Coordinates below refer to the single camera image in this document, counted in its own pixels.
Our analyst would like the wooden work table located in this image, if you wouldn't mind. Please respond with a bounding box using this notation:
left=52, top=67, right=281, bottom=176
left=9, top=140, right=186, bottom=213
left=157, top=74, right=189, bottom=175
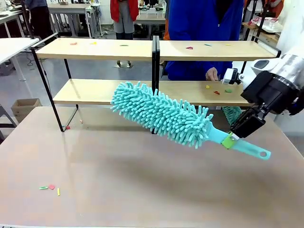
left=242, top=16, right=282, bottom=45

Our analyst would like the person in orange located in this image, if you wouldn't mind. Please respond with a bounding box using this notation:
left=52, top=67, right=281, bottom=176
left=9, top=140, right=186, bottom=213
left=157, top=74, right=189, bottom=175
left=273, top=0, right=285, bottom=19

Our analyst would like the clear plastic bag pile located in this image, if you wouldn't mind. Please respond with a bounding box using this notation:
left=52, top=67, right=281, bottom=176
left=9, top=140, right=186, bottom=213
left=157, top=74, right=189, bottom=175
left=249, top=16, right=283, bottom=33

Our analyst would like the white side table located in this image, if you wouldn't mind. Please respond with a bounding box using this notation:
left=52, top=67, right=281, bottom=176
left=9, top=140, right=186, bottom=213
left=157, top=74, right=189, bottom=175
left=0, top=37, right=40, bottom=81

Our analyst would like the teal microfiber duster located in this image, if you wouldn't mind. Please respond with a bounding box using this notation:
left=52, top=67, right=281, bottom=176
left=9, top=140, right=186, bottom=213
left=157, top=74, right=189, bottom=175
left=110, top=81, right=271, bottom=161
left=222, top=106, right=243, bottom=125

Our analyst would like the white table with legs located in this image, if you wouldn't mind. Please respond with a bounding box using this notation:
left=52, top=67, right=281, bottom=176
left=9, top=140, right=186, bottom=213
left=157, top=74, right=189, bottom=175
left=232, top=61, right=255, bottom=79

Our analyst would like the person in red vest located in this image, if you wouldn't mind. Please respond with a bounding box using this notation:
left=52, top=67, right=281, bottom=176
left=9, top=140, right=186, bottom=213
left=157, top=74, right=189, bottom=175
left=110, top=0, right=140, bottom=40

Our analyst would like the black stand pole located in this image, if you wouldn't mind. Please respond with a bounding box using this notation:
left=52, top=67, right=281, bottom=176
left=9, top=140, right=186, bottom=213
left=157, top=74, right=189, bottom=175
left=20, top=0, right=36, bottom=40
left=254, top=0, right=268, bottom=43

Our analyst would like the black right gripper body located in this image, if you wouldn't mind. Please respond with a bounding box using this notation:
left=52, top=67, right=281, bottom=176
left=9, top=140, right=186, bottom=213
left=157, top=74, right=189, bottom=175
left=241, top=70, right=299, bottom=114

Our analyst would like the cardboard box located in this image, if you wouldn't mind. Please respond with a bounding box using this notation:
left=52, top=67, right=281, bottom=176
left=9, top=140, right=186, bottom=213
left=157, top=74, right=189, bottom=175
left=10, top=98, right=42, bottom=123

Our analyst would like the person right hand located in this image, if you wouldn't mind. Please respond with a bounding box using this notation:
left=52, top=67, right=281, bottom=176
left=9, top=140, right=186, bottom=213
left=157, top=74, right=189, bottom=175
left=205, top=67, right=219, bottom=82

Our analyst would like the white desk dark underside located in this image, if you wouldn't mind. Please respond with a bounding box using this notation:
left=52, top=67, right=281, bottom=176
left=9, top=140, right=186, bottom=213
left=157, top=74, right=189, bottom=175
left=0, top=10, right=24, bottom=38

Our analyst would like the silver floor socket plate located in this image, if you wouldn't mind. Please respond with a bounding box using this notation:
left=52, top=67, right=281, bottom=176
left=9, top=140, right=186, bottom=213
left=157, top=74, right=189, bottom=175
left=114, top=60, right=133, bottom=69

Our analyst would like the person in dark clothes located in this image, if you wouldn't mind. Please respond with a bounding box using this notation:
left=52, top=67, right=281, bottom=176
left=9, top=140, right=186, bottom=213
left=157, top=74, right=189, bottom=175
left=25, top=0, right=53, bottom=40

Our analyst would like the grey table with white items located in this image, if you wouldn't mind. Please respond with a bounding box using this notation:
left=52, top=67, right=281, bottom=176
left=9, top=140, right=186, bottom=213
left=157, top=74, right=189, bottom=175
left=134, top=8, right=167, bottom=26

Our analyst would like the grey metal desk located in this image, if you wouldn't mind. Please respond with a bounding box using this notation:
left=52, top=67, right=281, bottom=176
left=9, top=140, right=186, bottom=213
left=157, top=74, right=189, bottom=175
left=47, top=2, right=103, bottom=38

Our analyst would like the person in blue jacket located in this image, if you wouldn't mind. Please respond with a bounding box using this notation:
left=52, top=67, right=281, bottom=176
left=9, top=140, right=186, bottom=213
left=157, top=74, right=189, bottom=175
left=165, top=0, right=245, bottom=81

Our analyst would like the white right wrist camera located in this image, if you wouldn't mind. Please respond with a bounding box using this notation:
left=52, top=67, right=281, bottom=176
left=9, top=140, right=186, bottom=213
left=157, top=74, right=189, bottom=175
left=222, top=68, right=244, bottom=86

